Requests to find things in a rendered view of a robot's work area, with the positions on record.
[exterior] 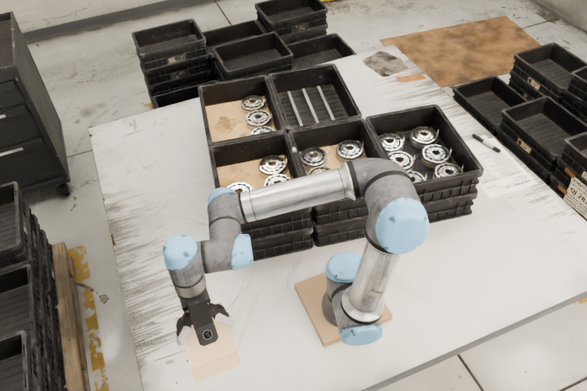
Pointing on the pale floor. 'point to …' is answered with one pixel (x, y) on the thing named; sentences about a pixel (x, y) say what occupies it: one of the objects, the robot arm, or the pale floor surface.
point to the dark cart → (27, 119)
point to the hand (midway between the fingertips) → (207, 337)
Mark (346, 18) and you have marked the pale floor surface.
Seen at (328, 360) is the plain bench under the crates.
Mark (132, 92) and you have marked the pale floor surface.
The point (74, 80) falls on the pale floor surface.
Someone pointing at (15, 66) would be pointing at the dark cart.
